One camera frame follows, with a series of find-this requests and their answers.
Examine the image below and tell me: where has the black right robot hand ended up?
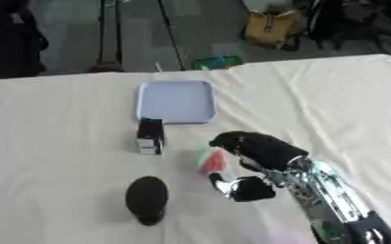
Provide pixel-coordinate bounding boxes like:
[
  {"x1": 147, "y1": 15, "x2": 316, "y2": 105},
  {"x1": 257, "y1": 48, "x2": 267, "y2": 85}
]
[{"x1": 207, "y1": 130, "x2": 311, "y2": 203}]

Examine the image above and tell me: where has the green blue box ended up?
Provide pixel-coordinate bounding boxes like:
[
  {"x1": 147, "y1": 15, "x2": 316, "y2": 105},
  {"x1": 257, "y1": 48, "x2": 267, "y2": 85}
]
[{"x1": 190, "y1": 55, "x2": 244, "y2": 71}]

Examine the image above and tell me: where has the watermelon slice toy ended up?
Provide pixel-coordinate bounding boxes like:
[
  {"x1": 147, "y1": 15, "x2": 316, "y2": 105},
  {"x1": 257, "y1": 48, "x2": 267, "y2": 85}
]
[{"x1": 194, "y1": 147, "x2": 233, "y2": 175}]

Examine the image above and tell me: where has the pale blue square tray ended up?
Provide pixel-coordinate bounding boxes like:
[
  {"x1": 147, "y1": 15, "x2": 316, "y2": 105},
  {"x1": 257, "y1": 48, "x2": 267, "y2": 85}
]
[{"x1": 134, "y1": 79, "x2": 217, "y2": 125}]

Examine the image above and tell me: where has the small black white carton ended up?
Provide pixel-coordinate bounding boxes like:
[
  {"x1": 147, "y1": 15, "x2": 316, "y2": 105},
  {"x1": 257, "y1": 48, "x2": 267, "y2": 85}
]
[{"x1": 135, "y1": 117, "x2": 168, "y2": 156}]

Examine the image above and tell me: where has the yellow bag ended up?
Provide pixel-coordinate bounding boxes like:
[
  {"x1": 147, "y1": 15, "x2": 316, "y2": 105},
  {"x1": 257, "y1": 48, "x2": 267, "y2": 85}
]
[{"x1": 240, "y1": 10, "x2": 308, "y2": 51}]

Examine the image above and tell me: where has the black oval avocado toy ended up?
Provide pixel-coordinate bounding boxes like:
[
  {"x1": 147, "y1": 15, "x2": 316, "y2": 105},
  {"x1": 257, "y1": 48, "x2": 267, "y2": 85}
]
[{"x1": 123, "y1": 175, "x2": 171, "y2": 227}]

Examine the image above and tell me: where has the black chair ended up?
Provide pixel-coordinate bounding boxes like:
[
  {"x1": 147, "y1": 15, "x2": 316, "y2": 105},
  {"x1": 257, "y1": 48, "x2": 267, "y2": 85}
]
[{"x1": 305, "y1": 0, "x2": 391, "y2": 51}]

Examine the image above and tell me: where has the black tripod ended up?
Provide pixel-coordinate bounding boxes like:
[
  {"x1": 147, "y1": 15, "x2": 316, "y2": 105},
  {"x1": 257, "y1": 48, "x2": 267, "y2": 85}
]
[{"x1": 87, "y1": 0, "x2": 189, "y2": 72}]

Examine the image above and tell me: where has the person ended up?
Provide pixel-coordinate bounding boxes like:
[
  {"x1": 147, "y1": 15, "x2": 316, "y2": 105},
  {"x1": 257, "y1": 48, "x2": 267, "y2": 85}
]
[{"x1": 0, "y1": 0, "x2": 51, "y2": 79}]

